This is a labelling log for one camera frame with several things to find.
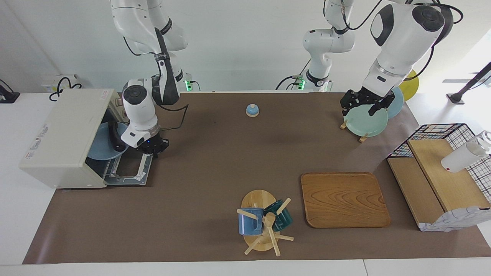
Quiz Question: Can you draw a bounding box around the wooden serving tray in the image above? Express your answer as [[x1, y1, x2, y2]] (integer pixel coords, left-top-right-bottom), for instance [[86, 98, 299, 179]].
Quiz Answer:
[[300, 172, 391, 229]]

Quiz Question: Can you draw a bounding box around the wooden mug tree stand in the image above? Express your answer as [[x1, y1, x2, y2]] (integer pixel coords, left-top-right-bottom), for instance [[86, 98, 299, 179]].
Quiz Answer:
[[236, 189, 295, 256]]

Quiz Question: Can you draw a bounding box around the toaster oven glass door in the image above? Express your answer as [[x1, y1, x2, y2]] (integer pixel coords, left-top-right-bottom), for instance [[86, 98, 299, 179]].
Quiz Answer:
[[104, 153, 154, 187]]

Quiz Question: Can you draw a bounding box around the wire basket wooden shelf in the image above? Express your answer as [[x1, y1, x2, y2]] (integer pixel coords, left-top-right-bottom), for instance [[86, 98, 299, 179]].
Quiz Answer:
[[387, 123, 491, 232]]

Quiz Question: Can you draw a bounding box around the yellow plate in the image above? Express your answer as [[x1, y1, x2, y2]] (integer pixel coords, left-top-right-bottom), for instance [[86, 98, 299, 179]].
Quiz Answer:
[[401, 70, 420, 102]]

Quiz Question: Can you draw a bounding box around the pale green plate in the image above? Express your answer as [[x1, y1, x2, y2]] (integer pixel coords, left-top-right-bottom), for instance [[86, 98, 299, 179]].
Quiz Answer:
[[343, 104, 389, 138]]

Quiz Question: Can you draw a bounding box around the dark green mug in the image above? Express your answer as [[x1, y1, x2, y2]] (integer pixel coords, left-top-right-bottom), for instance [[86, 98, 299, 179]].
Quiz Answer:
[[264, 199, 293, 232]]

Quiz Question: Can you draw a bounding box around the light blue racked plate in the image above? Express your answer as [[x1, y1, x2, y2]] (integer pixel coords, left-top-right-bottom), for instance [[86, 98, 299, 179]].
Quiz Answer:
[[386, 86, 404, 119]]

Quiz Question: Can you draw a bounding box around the black coiled power cable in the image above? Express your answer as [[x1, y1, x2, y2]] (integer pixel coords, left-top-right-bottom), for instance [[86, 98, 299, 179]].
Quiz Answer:
[[49, 77, 82, 102]]

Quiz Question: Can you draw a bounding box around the white plastic bottle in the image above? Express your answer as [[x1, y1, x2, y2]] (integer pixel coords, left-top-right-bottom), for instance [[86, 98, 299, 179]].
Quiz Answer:
[[441, 130, 491, 173]]

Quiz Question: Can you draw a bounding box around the blue mug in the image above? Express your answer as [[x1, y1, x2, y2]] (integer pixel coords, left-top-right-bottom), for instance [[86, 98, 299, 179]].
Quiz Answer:
[[238, 207, 265, 235]]

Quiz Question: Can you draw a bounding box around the brown table mat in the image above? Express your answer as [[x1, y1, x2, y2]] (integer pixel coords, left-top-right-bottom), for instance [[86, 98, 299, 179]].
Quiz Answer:
[[22, 92, 491, 265]]

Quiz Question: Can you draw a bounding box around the wooden plate rack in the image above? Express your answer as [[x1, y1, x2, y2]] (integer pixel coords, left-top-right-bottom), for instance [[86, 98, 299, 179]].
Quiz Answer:
[[340, 119, 369, 143]]

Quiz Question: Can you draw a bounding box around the white power outlet box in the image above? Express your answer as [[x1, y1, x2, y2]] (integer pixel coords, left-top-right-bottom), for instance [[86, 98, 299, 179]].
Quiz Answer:
[[41, 74, 83, 94]]

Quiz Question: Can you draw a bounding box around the black clamp base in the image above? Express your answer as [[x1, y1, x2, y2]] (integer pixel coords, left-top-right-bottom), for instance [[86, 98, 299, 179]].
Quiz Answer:
[[0, 79, 20, 104]]

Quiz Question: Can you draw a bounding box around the light blue deep plate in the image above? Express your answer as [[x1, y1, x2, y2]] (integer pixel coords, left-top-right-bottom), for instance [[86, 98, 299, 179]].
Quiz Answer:
[[86, 122, 130, 161]]

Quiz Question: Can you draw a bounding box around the cream toaster oven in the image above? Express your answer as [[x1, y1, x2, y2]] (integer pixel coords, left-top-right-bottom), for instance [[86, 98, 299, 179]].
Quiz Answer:
[[19, 88, 129, 189]]

